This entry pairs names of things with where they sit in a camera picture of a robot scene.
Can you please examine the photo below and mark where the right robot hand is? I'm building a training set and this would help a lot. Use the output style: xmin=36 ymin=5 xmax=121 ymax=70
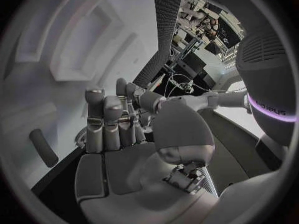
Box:
xmin=73 ymin=77 xmax=221 ymax=224

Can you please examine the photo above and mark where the white task board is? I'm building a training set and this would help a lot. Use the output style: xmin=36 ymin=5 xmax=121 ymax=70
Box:
xmin=1 ymin=0 xmax=163 ymax=192

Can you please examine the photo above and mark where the grey cylinder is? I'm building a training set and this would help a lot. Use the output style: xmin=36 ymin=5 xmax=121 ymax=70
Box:
xmin=28 ymin=128 xmax=60 ymax=169

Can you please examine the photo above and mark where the dark monitor screen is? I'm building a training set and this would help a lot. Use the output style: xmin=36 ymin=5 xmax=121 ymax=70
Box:
xmin=215 ymin=17 xmax=243 ymax=50

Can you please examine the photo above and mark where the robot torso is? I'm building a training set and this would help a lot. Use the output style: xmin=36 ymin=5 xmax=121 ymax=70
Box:
xmin=234 ymin=30 xmax=299 ymax=171

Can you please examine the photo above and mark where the white cable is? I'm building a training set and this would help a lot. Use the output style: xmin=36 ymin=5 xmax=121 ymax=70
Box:
xmin=167 ymin=74 xmax=213 ymax=100

